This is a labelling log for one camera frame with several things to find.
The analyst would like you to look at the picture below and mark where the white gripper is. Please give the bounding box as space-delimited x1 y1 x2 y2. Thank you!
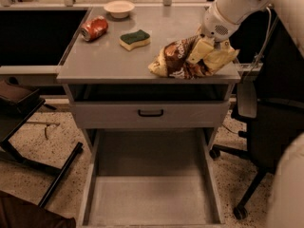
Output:
186 2 239 74

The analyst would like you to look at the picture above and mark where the white bowl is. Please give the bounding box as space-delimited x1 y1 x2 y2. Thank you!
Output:
104 0 135 19

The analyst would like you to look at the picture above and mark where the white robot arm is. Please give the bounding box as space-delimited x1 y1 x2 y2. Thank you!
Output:
201 0 304 228

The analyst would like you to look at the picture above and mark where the black drawer handle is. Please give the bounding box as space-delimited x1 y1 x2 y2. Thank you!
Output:
138 109 164 118

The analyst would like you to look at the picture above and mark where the grey drawer cabinet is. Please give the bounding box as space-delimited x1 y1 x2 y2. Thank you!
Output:
56 6 242 228

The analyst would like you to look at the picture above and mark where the brown chip bag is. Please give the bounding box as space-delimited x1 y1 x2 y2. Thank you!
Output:
148 39 214 79

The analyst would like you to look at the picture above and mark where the closed grey top drawer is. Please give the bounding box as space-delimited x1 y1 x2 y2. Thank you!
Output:
71 101 230 129

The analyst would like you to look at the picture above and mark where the green yellow sponge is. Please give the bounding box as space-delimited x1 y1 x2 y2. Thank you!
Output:
119 29 150 51

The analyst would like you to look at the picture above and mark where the white cable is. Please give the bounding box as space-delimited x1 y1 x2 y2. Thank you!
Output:
243 6 275 78

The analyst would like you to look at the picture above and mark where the open grey lower drawer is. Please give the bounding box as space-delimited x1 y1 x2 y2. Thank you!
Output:
78 129 226 228

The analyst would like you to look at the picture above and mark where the brown object lower left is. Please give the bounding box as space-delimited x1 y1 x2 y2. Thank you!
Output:
0 191 76 228

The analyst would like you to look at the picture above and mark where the black office chair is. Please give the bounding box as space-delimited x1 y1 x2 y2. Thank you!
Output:
209 18 304 219

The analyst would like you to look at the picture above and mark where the black side table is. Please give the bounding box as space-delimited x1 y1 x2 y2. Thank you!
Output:
0 76 85 209

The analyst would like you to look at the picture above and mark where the orange soda can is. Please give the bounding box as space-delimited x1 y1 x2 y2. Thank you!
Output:
81 16 108 42

